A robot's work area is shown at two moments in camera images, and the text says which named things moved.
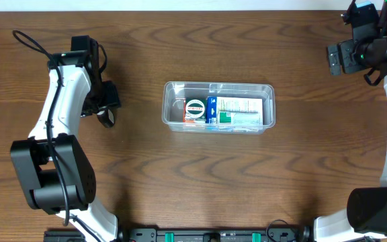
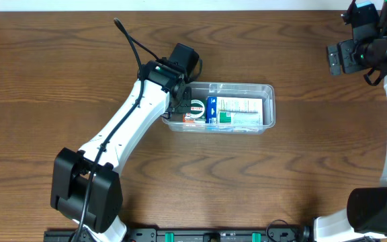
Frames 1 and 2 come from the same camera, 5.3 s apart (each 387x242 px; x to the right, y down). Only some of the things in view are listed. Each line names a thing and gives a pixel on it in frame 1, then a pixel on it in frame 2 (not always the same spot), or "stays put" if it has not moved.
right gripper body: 342,58 stays put
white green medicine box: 239,118 stays put
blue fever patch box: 216,105 stays put
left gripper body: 101,97 to 182,105
